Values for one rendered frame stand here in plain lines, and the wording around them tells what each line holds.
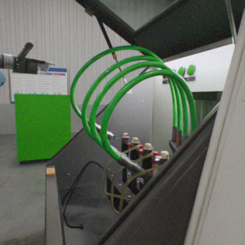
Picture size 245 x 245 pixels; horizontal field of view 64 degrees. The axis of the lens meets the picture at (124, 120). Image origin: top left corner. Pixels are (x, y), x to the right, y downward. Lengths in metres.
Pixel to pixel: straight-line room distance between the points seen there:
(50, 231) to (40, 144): 3.48
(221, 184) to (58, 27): 7.33
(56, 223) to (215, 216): 0.38
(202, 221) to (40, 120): 3.68
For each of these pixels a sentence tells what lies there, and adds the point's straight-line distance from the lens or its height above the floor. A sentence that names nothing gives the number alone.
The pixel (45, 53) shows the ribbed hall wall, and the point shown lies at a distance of 7.30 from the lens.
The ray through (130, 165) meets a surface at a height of 1.12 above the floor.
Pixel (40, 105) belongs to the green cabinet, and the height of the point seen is 1.10.
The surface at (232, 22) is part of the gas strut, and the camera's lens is 0.46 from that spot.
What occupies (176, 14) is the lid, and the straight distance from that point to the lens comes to 0.76.
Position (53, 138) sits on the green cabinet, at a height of 0.47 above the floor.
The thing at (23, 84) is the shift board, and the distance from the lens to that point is 7.23.
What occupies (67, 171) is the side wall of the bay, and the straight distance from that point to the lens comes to 0.99.
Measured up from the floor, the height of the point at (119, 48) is 1.42.
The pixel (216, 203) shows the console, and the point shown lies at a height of 1.11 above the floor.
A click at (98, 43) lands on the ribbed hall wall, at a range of 7.41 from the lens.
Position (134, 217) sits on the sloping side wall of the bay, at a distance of 0.34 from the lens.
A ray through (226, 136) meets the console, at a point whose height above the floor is 1.20.
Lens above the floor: 1.26
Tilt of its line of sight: 7 degrees down
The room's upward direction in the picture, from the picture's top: 1 degrees clockwise
